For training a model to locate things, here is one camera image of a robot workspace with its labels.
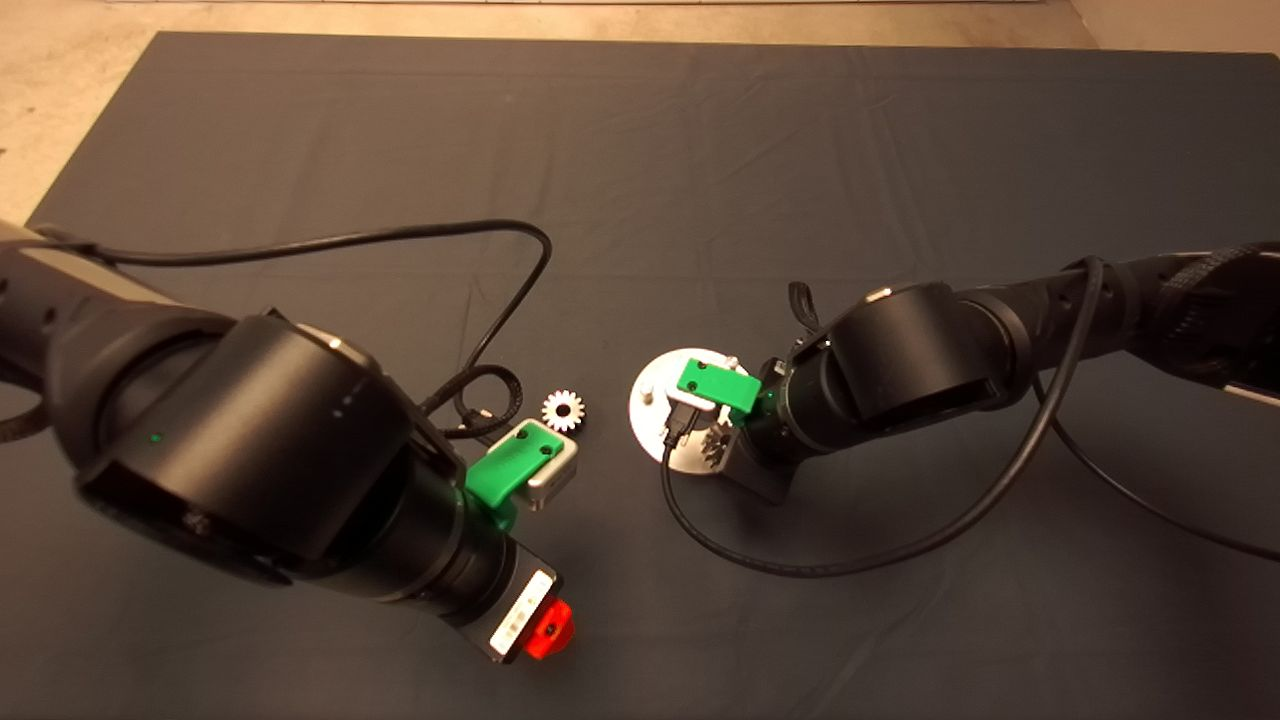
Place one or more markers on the green right camera mount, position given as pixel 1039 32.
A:
pixel 718 385

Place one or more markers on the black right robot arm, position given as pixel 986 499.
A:
pixel 910 360

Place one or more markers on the dark steel planetary gear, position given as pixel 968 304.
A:
pixel 715 448

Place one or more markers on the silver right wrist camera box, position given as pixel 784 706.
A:
pixel 700 412

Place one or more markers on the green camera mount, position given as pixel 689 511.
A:
pixel 508 465
pixel 718 385

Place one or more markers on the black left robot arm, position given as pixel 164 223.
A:
pixel 270 440

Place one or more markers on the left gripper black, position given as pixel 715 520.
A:
pixel 502 603

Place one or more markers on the bright steel planetary gear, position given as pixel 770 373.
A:
pixel 563 411

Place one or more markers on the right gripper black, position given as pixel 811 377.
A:
pixel 758 472

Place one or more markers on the dark grey table cloth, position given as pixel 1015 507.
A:
pixel 700 150

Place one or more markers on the round metal carrier plate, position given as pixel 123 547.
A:
pixel 648 425

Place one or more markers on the green left camera mount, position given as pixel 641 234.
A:
pixel 508 465

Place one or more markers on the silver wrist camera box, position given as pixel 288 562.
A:
pixel 700 412
pixel 560 478

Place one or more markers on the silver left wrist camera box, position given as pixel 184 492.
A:
pixel 560 478

